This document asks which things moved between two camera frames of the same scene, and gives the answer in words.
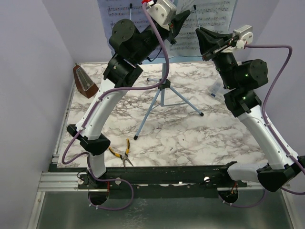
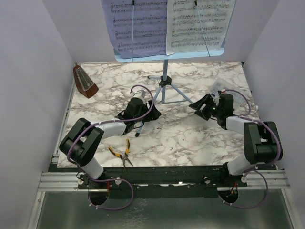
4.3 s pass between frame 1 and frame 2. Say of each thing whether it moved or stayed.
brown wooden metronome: stayed
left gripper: moved
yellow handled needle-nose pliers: stayed
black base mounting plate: stayed
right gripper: moved
